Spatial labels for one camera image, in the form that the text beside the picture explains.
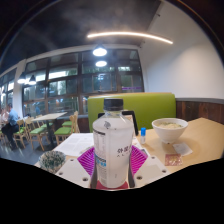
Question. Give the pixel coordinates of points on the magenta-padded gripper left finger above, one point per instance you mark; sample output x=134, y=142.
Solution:
x=71, y=171

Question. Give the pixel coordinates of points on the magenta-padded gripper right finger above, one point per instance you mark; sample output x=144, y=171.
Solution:
x=151, y=170

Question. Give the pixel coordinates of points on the clear plastic water bottle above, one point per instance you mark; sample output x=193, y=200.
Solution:
x=112, y=146

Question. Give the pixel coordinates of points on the green speckled ceramic mug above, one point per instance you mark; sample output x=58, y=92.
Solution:
x=51, y=161

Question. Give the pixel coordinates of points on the small red paper packet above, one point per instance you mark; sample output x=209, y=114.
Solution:
x=173, y=159

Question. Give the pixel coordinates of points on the white printed paper sheets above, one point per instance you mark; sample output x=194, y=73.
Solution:
x=75, y=143

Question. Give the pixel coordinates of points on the small blue-capped white bottle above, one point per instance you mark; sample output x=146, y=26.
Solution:
x=143, y=136

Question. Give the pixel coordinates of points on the white ceramic bowl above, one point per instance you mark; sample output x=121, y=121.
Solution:
x=170, y=131

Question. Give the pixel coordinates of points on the group of green-seated wooden chairs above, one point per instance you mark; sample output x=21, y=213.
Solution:
x=36, y=131

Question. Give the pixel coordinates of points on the light wooden dining table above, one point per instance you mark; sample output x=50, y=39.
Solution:
x=50, y=116

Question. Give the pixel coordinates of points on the green upholstered bench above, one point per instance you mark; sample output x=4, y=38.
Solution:
x=150, y=106

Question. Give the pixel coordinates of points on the person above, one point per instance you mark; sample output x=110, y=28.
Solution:
x=12, y=121
x=3, y=116

